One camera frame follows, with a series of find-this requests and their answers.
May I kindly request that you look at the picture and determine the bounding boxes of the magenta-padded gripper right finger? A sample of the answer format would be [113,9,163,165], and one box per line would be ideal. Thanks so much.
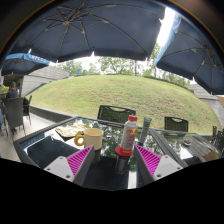
[133,144,184,186]

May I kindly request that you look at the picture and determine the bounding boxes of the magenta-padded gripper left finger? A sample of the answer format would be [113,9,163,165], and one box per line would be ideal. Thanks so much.
[43,145,96,187]

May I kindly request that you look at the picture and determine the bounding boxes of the clear red-capped drink bottle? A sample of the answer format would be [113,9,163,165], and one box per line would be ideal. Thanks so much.
[119,115,139,152]

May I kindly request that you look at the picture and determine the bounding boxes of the glass-topped wicker side table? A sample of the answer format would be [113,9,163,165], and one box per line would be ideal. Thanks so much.
[148,128,224,162]

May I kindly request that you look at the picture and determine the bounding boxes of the flat round red coaster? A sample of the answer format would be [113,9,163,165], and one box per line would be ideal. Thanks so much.
[114,145,134,158]

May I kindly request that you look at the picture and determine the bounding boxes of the yellow snack packet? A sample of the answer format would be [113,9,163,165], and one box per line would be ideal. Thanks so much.
[54,123,92,138]

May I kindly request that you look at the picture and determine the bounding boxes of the grey-green tube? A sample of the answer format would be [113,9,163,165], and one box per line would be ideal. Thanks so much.
[138,116,153,145]

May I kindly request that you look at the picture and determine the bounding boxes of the small glass ashtray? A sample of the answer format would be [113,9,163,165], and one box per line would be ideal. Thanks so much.
[182,137,193,147]

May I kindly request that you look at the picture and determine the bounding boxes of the dark wicker chair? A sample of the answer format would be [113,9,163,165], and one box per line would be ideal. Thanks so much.
[3,96,26,134]
[163,116,189,133]
[96,104,137,125]
[211,125,224,153]
[22,94,33,126]

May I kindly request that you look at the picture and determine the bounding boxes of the grey-roofed building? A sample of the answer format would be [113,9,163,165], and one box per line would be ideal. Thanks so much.
[189,83,224,131]
[19,65,70,98]

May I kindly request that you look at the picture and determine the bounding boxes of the navy umbrella with blue trim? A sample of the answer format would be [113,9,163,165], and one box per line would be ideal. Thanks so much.
[154,13,224,96]

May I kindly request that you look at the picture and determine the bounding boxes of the navy umbrella with white lettering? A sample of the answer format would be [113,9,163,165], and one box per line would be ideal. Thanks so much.
[0,52,51,77]

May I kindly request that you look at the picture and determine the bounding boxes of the large navy patio umbrella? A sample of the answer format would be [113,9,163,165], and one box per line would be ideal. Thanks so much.
[3,0,167,64]

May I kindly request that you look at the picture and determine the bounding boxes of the cream cup with yellow handle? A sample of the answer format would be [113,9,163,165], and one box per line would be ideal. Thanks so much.
[73,127,105,151]

